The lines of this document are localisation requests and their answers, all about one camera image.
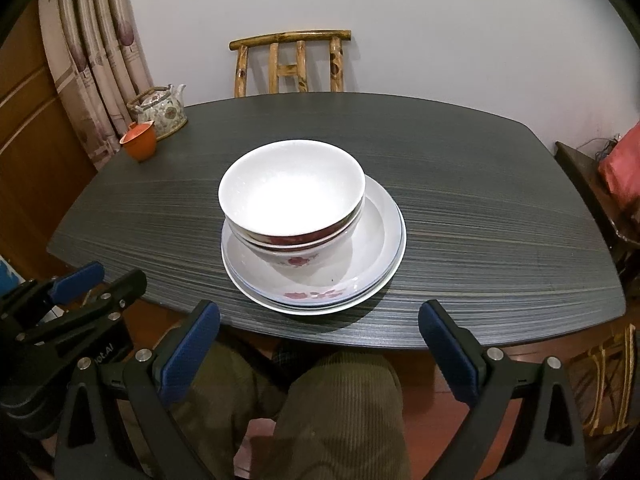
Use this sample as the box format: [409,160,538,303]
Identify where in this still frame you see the person's leg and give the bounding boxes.
[170,342,291,480]
[272,350,413,480]

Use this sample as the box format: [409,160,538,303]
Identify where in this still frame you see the striped beige curtain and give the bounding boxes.
[42,0,156,173]

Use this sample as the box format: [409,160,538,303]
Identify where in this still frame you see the brown wooden cabinet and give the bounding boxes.
[0,0,98,281]

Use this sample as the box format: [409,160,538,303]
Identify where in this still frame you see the large white bowl small flower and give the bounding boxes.
[229,210,362,281]

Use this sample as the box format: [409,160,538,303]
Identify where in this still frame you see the tan printed cardboard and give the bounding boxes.
[37,0,68,96]

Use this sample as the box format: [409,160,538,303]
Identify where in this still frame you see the dark wooden side cabinet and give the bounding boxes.
[554,141,640,281]

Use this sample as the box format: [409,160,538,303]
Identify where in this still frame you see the blue white cloth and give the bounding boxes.
[0,255,23,288]

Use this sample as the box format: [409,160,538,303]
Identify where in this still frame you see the floral ceramic teapot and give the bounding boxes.
[126,84,189,140]

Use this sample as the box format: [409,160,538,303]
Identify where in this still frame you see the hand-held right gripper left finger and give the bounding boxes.
[52,300,221,480]

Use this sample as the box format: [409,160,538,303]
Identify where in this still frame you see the red bag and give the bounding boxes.
[597,122,640,211]

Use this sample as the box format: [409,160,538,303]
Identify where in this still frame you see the person's right leg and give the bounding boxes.
[272,350,413,480]

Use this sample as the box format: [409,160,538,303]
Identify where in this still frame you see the bamboo chair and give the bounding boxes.
[229,30,352,98]
[567,325,638,441]

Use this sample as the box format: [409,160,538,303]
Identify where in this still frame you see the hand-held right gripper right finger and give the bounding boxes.
[418,299,588,480]

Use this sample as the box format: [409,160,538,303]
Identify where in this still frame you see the orange cup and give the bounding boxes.
[119,121,157,162]

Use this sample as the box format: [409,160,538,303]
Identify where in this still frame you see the person's left leg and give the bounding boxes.
[170,342,291,480]

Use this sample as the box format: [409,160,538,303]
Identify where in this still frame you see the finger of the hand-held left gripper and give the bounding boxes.
[10,268,149,347]
[0,261,106,322]

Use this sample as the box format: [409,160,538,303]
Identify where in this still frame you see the medium floral white plate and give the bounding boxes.
[222,176,404,307]

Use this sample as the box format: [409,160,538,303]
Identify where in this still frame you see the small pink patterned bowl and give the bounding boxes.
[218,139,366,243]

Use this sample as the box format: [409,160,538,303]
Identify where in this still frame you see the large floral white plate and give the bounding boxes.
[221,195,407,317]

